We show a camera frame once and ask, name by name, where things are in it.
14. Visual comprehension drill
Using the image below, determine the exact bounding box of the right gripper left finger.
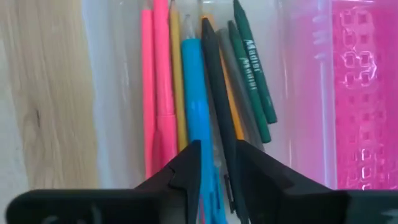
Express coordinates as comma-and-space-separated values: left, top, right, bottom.
135, 139, 203, 224

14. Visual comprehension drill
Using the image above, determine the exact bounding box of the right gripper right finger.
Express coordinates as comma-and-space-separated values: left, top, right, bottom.
235, 139, 348, 224

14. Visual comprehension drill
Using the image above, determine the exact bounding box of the blue pen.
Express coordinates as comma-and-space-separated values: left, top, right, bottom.
180, 14, 228, 224

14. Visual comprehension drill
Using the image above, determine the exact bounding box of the orange pencil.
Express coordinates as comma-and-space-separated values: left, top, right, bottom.
201, 12, 245, 141

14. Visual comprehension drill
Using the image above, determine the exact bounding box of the black pen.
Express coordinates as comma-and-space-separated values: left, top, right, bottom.
200, 17, 249, 224

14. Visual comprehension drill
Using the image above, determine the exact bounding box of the yellow pencil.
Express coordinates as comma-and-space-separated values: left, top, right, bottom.
169, 0, 189, 153

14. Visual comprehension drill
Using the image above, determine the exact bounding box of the grey crayon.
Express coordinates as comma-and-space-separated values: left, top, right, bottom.
216, 27, 265, 152

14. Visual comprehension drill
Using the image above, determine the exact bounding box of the pink highlighter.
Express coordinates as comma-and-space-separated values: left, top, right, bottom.
152, 0, 178, 169

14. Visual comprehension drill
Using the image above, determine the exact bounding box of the pink colored pencil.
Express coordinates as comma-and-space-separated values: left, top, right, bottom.
140, 8, 156, 180

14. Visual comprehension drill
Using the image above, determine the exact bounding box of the green crayon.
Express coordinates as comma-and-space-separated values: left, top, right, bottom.
233, 0, 278, 124
228, 20, 272, 144

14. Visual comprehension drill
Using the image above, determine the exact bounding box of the clear box with pink lid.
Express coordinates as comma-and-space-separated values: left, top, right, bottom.
82, 0, 398, 190

